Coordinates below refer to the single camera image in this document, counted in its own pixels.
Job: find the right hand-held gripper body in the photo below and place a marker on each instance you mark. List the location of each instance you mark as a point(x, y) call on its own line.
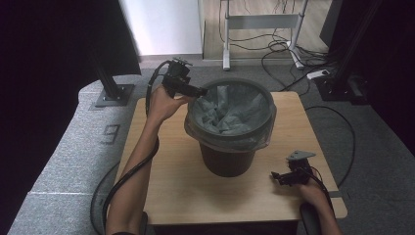
point(300, 169)

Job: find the black curtain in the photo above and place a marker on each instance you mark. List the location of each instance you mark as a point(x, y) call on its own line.
point(39, 65)
point(398, 81)

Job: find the dark green trash bin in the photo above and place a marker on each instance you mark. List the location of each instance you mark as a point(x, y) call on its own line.
point(228, 163)

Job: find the grey plastic trash bag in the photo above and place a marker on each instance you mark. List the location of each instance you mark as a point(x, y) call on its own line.
point(228, 114)

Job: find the white power strip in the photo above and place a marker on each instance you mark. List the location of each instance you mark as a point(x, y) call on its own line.
point(318, 74)

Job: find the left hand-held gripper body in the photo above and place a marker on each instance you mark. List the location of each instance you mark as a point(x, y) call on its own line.
point(176, 76)

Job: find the black chair armrest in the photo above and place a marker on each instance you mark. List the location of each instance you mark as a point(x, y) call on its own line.
point(310, 220)
point(144, 225)

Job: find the person's right hand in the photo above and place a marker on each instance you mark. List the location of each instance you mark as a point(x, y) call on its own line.
point(313, 196)

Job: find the white metal desk frame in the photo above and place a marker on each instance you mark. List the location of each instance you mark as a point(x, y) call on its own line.
point(261, 22)

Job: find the person's left hand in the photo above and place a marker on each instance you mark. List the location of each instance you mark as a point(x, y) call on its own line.
point(164, 106)

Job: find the light grey floor mat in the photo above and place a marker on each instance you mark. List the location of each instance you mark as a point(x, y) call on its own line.
point(65, 163)

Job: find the black metal stand with base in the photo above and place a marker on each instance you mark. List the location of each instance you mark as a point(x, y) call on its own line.
point(114, 94)
point(342, 88)

